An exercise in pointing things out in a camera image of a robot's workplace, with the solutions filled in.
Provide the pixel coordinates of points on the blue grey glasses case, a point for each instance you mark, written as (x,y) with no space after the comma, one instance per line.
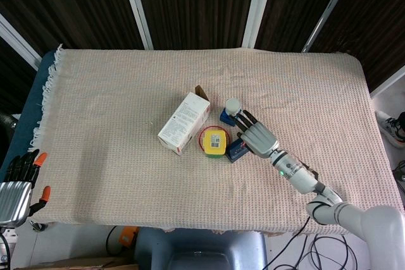
(235,152)

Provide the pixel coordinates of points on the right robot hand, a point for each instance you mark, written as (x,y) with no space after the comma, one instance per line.
(261,140)

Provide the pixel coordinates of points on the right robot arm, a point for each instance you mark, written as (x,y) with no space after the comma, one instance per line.
(300,178)

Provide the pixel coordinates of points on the white cardboard product box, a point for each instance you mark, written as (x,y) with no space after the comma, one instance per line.
(183,121)

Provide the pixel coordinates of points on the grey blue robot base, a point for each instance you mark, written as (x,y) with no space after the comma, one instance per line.
(202,251)

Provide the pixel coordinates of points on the beige waffle fringed blanket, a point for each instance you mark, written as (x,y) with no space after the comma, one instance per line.
(126,172)

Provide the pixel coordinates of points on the white partition post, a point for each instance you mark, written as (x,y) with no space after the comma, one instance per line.
(136,4)
(257,4)
(16,42)
(329,7)

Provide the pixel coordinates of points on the table caster wheel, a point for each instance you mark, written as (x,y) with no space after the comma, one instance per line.
(37,226)

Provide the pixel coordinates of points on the white round jar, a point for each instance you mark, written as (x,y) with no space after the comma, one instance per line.
(233,105)

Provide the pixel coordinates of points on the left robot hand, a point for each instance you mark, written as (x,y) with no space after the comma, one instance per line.
(14,200)

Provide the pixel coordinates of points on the orange device under table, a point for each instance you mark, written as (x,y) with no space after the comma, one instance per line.
(128,236)

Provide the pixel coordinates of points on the white black sneaker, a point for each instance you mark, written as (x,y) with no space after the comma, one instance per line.
(390,127)

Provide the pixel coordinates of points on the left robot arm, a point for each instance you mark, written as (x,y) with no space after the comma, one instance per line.
(3,229)

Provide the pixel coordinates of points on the blue plastic block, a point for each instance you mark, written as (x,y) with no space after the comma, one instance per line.
(227,118)

